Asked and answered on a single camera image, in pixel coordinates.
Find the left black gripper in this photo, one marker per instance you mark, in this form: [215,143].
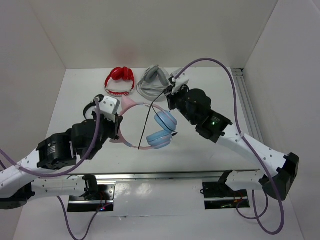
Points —
[114,125]

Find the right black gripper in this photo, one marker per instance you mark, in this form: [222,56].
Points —
[171,96]

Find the pink blue cat-ear headphones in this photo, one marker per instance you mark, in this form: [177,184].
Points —
[145,126]

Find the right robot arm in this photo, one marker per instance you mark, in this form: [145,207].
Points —
[279,170]

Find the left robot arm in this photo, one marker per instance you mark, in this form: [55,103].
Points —
[31,179]

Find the black headphones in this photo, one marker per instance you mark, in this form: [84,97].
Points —
[93,104]

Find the grey white headphones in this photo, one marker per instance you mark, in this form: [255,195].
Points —
[153,82]

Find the red headphones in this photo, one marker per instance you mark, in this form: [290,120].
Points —
[120,82]

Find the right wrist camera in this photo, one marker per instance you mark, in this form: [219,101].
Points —
[177,80]

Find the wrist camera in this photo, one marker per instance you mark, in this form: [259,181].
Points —
[177,80]
[107,106]

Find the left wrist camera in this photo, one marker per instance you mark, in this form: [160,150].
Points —
[107,106]

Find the aluminium front rail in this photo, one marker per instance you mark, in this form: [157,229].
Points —
[157,176]

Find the aluminium side rail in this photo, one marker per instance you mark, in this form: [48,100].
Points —
[246,104]

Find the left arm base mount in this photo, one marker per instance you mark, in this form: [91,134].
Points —
[99,195]

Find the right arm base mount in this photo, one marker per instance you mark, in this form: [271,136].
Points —
[219,196]

